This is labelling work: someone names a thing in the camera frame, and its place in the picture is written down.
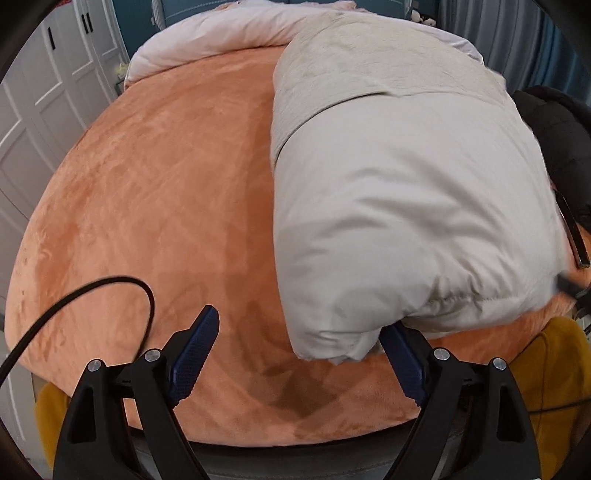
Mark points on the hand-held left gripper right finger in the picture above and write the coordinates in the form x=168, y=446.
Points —
x=402, y=357

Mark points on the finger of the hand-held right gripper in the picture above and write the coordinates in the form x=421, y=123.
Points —
x=573, y=230
x=572, y=287

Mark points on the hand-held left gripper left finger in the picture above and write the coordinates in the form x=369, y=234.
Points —
x=196, y=350

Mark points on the beige padded jacket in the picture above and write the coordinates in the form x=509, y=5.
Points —
x=397, y=194

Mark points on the person's yellow trouser leg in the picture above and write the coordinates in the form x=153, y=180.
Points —
x=48, y=424
x=554, y=369

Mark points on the orange plush bed blanket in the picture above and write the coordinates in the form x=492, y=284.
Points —
x=161, y=207

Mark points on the grey curtain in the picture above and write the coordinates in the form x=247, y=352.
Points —
x=512, y=37

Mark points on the white wardrobe doors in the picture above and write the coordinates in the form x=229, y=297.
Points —
x=41, y=101

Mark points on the white duvet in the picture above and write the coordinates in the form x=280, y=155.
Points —
x=217, y=32

